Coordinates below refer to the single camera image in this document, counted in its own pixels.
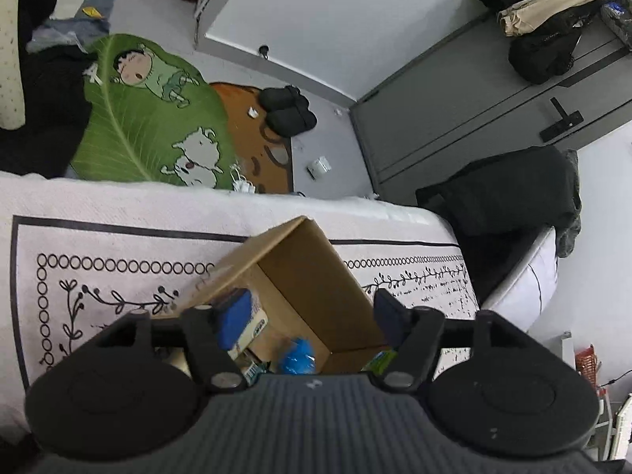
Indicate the black cloth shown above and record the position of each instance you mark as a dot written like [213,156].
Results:
[44,118]

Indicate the green leaf rug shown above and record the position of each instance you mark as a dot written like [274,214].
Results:
[138,123]

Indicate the grey door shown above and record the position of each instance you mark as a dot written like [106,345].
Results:
[469,98]

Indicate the white packet with blue print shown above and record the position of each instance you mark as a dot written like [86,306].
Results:
[256,323]

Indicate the black slipper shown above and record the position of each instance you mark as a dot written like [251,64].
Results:
[291,121]
[284,98]

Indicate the brown cardboard box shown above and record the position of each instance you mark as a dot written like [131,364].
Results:
[306,276]

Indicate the orange bear rug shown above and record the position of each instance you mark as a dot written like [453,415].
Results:
[256,148]

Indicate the small white object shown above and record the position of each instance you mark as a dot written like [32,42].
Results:
[320,167]

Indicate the grey hoodie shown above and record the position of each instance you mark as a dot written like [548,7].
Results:
[568,227]

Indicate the blue jeans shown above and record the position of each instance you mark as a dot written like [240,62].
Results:
[74,27]

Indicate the white pillow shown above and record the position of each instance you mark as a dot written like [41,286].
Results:
[533,276]

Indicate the white keyboard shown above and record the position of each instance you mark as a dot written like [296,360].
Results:
[623,429]

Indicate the black hanging bag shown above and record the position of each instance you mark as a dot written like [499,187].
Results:
[543,57]

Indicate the polka dot cloth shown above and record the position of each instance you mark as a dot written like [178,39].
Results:
[10,59]

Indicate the black coat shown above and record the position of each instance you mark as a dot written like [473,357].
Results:
[498,192]

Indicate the clear packet with white label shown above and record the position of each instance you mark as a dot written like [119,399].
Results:
[254,368]

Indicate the white patterned blanket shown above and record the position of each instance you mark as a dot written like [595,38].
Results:
[123,217]

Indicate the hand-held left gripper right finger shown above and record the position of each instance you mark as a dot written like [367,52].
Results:
[390,318]

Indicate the blue snack packet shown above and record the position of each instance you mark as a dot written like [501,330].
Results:
[296,355]

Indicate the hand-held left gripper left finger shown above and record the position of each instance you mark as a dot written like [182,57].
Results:
[234,318]

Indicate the crumpled white tissue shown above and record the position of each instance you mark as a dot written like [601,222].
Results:
[242,182]

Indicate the red basket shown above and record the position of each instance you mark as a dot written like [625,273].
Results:
[587,363]

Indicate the small green snack packet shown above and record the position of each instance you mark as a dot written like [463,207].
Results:
[380,360]

